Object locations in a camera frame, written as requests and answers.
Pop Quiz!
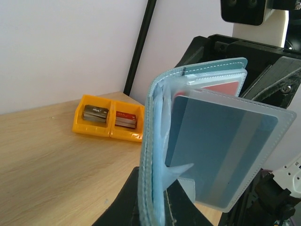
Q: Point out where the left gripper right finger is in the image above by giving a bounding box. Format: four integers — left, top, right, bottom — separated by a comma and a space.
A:
164, 181, 221, 226

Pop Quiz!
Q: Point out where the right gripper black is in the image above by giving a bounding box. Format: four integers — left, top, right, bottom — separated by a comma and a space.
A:
177, 35, 301, 109

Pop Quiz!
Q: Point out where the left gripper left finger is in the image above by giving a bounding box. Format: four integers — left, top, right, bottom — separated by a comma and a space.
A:
93, 167, 140, 226

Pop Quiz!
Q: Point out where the red credit card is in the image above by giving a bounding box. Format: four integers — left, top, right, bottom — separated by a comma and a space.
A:
173, 81, 239, 97

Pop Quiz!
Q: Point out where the blue credit card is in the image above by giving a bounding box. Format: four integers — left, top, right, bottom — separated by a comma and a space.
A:
166, 96, 278, 210

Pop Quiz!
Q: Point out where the blue leather card holder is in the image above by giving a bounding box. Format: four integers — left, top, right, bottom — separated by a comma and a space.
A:
137, 57, 297, 226

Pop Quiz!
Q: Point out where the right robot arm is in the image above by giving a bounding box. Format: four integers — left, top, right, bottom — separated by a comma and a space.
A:
178, 35, 301, 198

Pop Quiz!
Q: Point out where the red card stack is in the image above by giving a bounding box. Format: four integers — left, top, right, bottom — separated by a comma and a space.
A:
115, 111, 137, 129

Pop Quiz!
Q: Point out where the black card stack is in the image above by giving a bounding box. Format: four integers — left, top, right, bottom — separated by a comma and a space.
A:
83, 105, 109, 123

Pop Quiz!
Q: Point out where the yellow three-compartment bin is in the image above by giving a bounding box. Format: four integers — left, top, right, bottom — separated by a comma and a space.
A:
72, 95, 144, 142

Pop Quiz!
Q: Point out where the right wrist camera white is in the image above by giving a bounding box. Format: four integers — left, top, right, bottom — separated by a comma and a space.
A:
220, 0, 301, 51

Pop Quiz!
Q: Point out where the black aluminium frame rail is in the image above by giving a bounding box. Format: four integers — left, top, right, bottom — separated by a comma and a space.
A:
123, 0, 157, 96

